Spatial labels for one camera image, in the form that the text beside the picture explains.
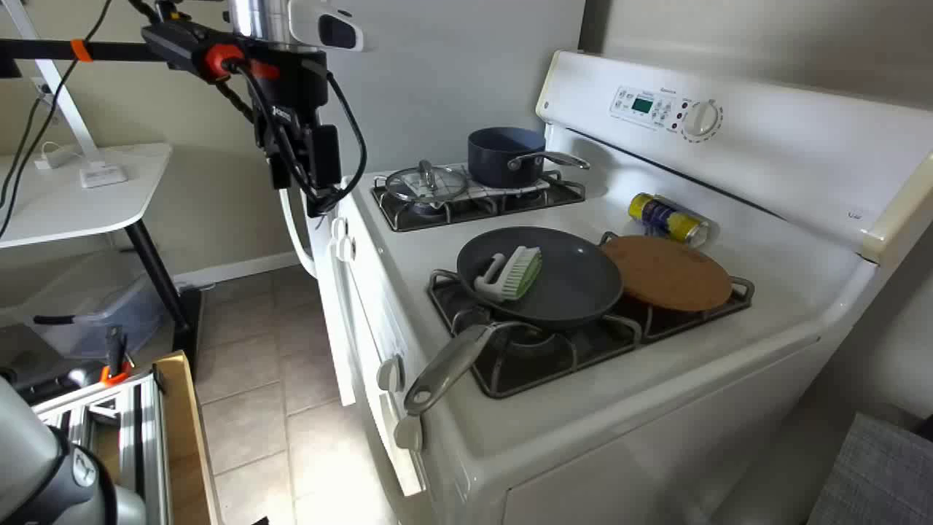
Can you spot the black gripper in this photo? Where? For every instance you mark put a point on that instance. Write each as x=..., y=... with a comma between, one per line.
x=310, y=140

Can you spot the white brush green bristles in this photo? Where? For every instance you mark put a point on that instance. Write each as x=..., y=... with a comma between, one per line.
x=504, y=277

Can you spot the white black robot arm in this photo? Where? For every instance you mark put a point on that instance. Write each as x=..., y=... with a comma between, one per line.
x=259, y=16

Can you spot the glass pot lid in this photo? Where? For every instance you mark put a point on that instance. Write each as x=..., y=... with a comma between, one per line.
x=425, y=185

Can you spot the dark blue pot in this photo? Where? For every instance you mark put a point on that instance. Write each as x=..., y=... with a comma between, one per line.
x=495, y=162

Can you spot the small black burner grate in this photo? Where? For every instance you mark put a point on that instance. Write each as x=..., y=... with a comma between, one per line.
x=484, y=209

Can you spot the white refrigerator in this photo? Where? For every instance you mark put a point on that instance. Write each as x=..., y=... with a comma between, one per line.
x=437, y=69

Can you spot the small white block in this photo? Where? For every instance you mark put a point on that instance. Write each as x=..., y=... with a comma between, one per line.
x=103, y=175

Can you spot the white table black leg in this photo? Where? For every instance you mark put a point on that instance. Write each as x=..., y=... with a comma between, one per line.
x=67, y=204

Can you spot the clear plastic storage bin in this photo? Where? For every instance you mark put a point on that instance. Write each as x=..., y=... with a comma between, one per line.
x=89, y=311

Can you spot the orange clamp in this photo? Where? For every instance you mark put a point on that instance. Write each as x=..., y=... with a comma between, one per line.
x=118, y=372

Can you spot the dark grey frying pan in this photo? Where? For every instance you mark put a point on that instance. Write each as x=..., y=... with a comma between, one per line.
x=571, y=277

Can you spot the white metal stand leg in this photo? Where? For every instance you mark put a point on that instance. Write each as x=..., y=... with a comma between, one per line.
x=61, y=98

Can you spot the large black burner grate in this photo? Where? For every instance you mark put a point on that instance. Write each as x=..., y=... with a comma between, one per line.
x=542, y=365

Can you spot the metal rack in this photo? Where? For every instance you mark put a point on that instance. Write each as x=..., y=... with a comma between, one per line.
x=126, y=446

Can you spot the black bar orange tape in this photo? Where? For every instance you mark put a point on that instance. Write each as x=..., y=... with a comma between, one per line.
x=39, y=50

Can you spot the yellow blue spray can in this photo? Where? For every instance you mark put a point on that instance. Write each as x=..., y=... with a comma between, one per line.
x=664, y=220

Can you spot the round cork trivet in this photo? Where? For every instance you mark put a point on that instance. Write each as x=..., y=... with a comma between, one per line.
x=672, y=277

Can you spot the white stove knob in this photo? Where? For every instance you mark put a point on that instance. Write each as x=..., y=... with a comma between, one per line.
x=704, y=118

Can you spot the white gas stove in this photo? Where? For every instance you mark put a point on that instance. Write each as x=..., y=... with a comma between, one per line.
x=680, y=455

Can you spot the grey checkered cloth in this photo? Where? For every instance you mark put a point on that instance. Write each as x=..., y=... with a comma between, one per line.
x=876, y=476

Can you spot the wooden cart frame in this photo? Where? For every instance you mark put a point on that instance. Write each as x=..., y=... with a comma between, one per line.
x=185, y=439

